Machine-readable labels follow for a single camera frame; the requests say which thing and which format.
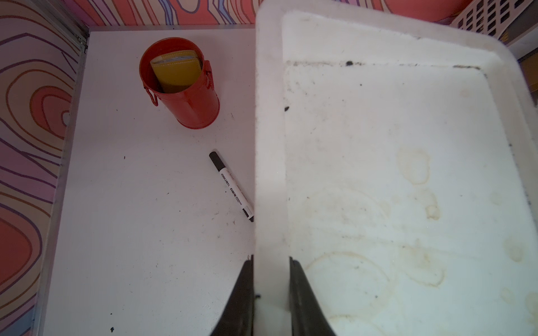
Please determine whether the black white marker pen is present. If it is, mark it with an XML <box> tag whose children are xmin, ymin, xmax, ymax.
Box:
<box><xmin>209</xmin><ymin>151</ymin><xmax>254</xmax><ymax>223</ymax></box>

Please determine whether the red metal bucket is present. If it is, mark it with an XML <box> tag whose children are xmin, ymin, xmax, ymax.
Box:
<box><xmin>139</xmin><ymin>37</ymin><xmax>220</xmax><ymax>130</ymax></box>

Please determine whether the white desk file organizer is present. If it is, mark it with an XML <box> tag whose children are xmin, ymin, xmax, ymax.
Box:
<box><xmin>451</xmin><ymin>0</ymin><xmax>537</xmax><ymax>50</ymax></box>

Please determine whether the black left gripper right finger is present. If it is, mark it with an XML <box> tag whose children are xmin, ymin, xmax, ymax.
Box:
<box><xmin>289</xmin><ymin>257</ymin><xmax>336</xmax><ymax>336</ymax></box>

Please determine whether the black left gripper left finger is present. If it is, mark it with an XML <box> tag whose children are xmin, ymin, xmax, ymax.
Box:
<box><xmin>210</xmin><ymin>256</ymin><xmax>254</xmax><ymax>336</ymax></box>

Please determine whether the white plastic drawer cabinet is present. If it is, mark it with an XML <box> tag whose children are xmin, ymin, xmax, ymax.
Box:
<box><xmin>254</xmin><ymin>1</ymin><xmax>537</xmax><ymax>335</ymax></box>

